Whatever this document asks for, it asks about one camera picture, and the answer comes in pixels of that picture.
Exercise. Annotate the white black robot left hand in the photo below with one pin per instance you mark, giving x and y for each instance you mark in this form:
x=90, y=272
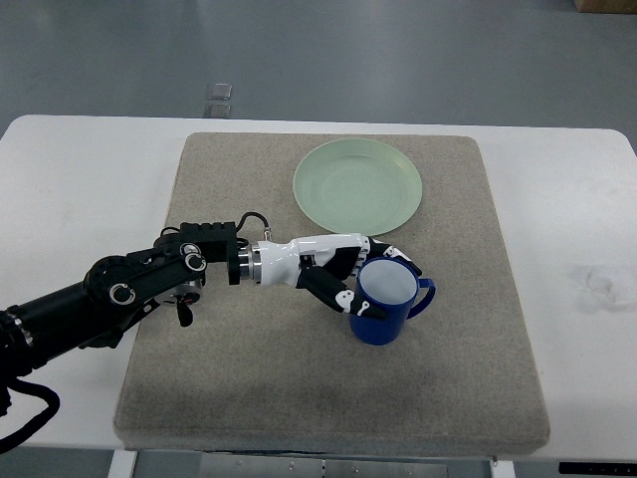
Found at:
x=320, y=265

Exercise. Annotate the blue enamel mug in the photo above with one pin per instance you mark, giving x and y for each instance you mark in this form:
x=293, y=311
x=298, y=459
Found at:
x=392, y=287

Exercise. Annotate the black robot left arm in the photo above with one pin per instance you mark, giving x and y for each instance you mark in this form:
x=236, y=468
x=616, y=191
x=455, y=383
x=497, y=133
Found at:
x=119, y=291

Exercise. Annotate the light green plate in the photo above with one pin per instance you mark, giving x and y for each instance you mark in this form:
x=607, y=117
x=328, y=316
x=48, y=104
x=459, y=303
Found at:
x=357, y=184

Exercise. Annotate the lower metal floor plate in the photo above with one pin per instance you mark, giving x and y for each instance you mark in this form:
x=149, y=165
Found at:
x=217, y=111

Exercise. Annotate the metal floor plate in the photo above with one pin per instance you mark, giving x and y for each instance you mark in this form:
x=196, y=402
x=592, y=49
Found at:
x=217, y=111
x=218, y=91

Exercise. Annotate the upper metal floor plate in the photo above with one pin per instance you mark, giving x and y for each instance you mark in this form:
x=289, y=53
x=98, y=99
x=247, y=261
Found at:
x=218, y=91

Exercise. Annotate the beige felt mat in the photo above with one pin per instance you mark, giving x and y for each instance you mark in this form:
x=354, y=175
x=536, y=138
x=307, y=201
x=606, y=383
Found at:
x=272, y=368

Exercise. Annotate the cardboard box corner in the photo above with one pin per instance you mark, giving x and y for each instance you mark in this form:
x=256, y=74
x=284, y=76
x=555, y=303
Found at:
x=606, y=6

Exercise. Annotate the metal table frame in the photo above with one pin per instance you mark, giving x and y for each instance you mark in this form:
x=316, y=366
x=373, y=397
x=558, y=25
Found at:
x=126, y=464

